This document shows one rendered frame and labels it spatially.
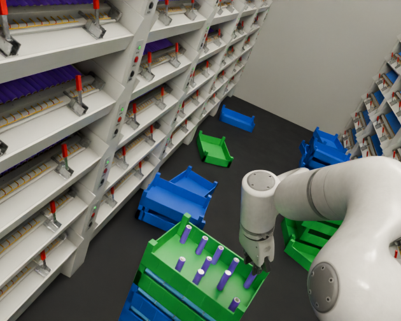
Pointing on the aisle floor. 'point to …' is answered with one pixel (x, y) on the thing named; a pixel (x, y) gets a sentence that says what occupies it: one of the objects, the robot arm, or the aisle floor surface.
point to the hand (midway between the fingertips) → (253, 263)
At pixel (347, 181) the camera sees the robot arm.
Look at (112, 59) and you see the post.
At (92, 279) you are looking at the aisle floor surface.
